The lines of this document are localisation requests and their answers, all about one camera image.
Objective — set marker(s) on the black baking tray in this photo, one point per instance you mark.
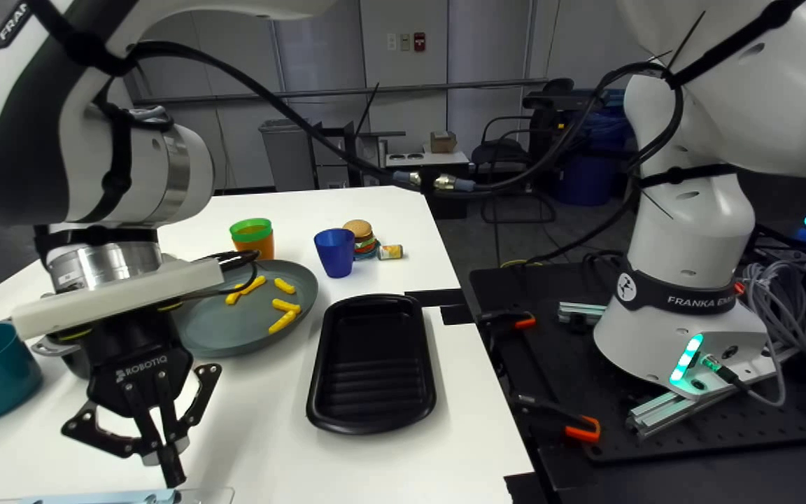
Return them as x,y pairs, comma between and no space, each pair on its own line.
372,365

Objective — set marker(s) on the black table edge bracket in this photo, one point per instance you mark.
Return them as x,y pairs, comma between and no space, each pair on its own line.
439,305

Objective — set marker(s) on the grey wrist camera bar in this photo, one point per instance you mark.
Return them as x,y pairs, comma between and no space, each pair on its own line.
125,294

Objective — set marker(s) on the short aluminium rail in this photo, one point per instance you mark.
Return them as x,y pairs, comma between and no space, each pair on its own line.
584,310

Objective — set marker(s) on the grey round plate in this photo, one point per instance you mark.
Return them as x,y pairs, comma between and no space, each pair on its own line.
235,326

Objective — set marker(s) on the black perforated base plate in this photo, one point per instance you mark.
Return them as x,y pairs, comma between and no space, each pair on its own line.
551,372

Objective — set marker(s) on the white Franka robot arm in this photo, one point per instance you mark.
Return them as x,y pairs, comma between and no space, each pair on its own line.
693,232

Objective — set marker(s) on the blue plastic barrel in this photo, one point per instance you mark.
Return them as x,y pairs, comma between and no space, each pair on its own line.
593,158

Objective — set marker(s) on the toy hamburger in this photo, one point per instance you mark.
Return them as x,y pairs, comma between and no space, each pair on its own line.
358,232

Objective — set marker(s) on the blue plastic cup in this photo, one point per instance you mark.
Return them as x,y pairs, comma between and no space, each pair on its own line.
333,253

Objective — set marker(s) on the orange plastic cup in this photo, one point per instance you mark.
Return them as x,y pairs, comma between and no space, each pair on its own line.
256,250

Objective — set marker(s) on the green plastic cup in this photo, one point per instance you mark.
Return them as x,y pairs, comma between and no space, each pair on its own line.
253,231

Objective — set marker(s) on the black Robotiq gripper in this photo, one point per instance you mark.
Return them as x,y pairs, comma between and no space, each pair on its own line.
139,358

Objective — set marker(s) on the small toy food can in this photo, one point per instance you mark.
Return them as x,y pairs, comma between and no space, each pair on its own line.
390,250

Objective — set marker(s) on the aluminium extrusion rail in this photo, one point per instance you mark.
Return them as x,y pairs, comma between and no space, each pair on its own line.
686,400

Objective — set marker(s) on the yellow toy fry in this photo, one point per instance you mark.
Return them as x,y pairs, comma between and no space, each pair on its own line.
287,305
284,322
284,285
246,289

